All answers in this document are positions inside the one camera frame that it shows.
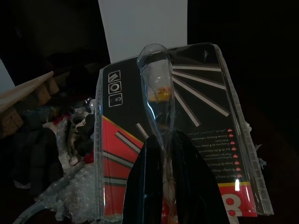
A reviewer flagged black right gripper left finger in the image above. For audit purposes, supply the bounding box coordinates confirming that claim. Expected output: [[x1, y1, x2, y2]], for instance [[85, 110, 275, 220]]
[[123, 135, 165, 224]]

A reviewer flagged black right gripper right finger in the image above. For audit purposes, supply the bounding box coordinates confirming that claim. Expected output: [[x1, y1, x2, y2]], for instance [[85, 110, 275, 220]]
[[168, 130, 236, 224]]

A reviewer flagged clear blister pack black red card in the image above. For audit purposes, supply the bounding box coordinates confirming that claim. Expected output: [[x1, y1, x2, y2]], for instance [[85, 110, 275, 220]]
[[93, 42, 274, 224]]

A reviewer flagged clear bubble wrap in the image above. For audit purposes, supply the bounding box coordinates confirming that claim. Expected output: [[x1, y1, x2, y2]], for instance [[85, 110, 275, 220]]
[[13, 161, 105, 224]]

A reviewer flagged dark crumpled garment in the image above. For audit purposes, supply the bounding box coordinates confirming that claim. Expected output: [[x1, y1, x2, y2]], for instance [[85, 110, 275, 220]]
[[11, 127, 65, 196]]

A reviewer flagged white upright panel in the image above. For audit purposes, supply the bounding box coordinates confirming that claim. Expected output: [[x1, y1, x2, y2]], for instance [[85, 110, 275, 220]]
[[97, 0, 189, 64]]

